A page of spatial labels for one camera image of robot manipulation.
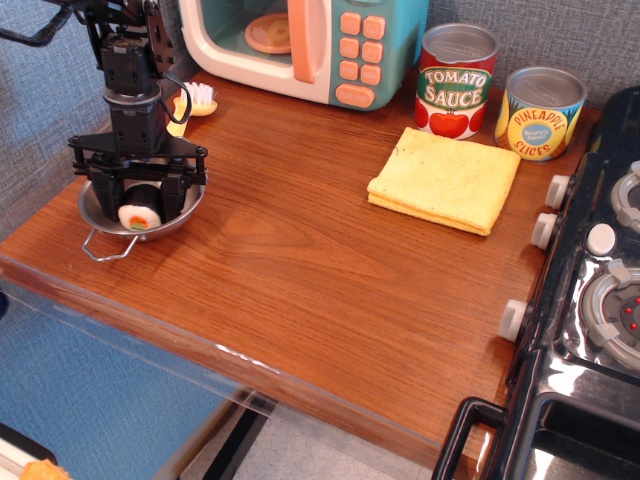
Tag tomato sauce can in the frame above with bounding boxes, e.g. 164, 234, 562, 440
414, 23, 499, 140

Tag steel bowl with handles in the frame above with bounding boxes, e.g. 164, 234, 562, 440
78, 180, 205, 262

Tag yellow dish brush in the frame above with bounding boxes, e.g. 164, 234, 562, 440
166, 82, 218, 137

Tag black toy stove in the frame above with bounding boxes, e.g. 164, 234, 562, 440
433, 87, 639, 479

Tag teal toy microwave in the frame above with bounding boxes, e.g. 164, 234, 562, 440
179, 0, 429, 111

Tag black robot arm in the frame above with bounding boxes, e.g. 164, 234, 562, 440
38, 1, 207, 221

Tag pineapple slices can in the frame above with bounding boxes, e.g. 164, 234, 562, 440
494, 66, 587, 161

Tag orange plate in microwave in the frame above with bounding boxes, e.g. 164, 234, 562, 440
244, 13, 291, 55

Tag plush sushi roll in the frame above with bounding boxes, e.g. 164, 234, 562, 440
118, 183, 162, 231

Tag folded yellow towel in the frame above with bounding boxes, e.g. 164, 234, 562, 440
367, 127, 520, 237

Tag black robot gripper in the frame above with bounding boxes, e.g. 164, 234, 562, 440
68, 97, 208, 222

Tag orange plush object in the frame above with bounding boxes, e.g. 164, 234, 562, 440
19, 459, 71, 480

